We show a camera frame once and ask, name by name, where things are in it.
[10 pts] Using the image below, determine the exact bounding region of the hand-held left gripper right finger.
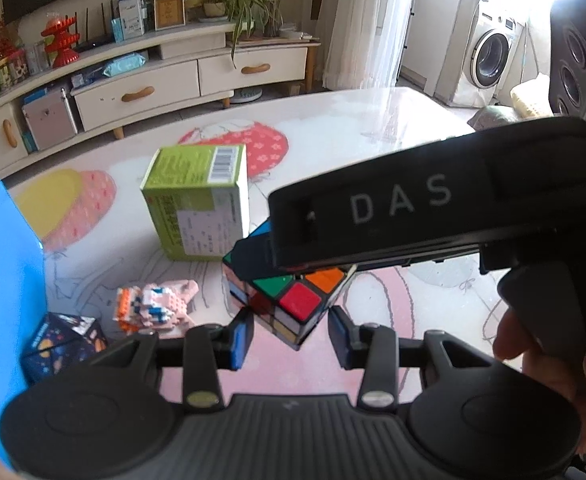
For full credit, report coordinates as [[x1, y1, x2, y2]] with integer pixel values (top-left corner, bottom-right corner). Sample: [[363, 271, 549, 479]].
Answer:
[[327, 305, 498, 407]]

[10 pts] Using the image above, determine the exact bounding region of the pale yellow cloth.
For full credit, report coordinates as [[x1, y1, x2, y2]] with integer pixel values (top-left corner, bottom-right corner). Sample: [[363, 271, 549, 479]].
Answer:
[[510, 75, 554, 118]]

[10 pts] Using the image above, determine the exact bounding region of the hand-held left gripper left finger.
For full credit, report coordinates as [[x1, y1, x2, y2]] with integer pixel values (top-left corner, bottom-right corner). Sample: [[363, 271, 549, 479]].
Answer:
[[80, 306, 255, 408]]

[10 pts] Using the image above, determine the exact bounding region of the blue wet wipes pack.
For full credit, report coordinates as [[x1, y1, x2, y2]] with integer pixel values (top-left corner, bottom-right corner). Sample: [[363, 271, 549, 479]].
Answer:
[[102, 53, 148, 78]]

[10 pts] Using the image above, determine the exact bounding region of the round bathroom scale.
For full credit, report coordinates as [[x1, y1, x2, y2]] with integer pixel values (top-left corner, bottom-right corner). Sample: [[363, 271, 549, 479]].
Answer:
[[233, 87, 264, 106]]

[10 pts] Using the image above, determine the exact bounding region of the cream television cabinet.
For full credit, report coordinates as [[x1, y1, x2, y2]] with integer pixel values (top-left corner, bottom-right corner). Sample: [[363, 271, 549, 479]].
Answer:
[[0, 22, 321, 176]]

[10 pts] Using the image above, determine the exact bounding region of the white appliance cover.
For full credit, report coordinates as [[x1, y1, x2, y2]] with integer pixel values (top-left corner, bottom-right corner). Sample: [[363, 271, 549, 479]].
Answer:
[[403, 0, 478, 106]]

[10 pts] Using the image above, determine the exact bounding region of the black router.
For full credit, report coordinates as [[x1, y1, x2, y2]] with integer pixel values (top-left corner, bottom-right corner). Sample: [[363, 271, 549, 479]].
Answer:
[[75, 5, 116, 53]]

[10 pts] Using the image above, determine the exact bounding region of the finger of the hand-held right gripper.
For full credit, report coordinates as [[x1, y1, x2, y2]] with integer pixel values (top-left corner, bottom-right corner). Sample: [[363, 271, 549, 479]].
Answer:
[[230, 232, 358, 282]]

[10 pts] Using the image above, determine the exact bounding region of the white curtain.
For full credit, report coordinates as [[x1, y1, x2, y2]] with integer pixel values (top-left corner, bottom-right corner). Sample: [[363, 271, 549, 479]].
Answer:
[[323, 0, 421, 91]]

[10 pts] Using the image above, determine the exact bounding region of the dark planet-print folding cube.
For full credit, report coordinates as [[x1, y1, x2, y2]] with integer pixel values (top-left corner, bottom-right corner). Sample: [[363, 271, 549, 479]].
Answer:
[[21, 312, 108, 386]]

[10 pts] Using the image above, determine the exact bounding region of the wooden picture frame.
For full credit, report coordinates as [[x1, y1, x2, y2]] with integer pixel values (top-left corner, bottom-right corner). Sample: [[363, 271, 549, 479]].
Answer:
[[153, 0, 187, 31]]

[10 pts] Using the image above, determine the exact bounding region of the multicoloured puzzle cube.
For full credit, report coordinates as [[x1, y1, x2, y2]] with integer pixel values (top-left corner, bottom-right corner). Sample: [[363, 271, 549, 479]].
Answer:
[[222, 220, 356, 351]]

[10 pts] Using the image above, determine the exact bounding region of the red tiered ornament stand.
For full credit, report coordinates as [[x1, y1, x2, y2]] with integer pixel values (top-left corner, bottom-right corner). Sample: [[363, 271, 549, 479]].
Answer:
[[41, 14, 80, 68]]

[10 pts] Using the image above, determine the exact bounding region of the blue cardboard shoe box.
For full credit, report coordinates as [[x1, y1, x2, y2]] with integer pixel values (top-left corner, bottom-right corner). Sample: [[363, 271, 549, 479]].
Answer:
[[0, 180, 48, 466]]

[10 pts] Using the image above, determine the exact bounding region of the pink building-block figure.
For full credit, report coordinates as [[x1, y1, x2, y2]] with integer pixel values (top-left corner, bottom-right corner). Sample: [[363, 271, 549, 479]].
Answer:
[[115, 280, 200, 333]]

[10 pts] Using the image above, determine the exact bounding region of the potted spider plant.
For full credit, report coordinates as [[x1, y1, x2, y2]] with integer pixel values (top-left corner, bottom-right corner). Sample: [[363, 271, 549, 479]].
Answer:
[[203, 0, 274, 68]]

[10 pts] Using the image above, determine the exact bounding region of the person's right hand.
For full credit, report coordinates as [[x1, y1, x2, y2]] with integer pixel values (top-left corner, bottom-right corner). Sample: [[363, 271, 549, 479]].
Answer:
[[493, 309, 586, 457]]

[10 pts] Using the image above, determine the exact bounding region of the white carton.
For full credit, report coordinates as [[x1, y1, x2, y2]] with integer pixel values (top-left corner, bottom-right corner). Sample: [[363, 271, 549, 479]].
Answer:
[[118, 0, 146, 41]]

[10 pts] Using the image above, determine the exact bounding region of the white washing machine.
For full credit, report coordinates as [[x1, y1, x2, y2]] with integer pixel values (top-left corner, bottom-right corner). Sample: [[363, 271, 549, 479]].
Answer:
[[468, 0, 528, 96]]

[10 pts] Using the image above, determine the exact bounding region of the silver pink carry case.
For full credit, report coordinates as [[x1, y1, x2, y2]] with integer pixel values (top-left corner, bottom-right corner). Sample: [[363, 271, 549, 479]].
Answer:
[[21, 91, 78, 151]]

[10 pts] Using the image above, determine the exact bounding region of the green cardboard carton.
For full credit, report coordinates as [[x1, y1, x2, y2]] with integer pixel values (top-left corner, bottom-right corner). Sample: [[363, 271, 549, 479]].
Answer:
[[140, 144, 250, 262]]

